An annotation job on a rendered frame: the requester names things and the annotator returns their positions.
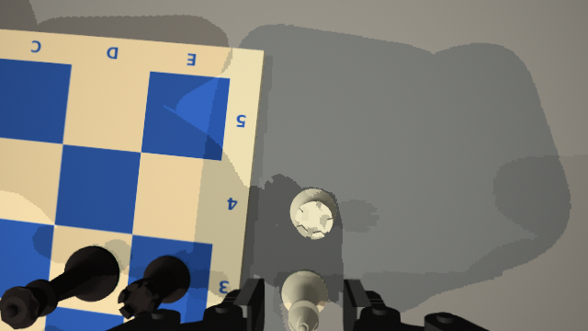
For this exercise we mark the white chess piece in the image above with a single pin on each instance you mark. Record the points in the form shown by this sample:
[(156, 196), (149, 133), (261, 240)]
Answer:
[(307, 292)]

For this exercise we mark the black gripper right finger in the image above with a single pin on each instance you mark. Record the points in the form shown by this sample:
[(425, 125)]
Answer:
[(358, 305)]

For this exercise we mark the blue and cream chessboard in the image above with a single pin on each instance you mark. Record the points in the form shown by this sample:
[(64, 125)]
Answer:
[(145, 148)]

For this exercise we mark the white rook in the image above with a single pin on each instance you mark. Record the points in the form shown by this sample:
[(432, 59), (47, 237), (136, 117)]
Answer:
[(313, 213)]

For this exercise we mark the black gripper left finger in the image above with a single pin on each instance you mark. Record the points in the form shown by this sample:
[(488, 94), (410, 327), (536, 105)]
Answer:
[(246, 313)]

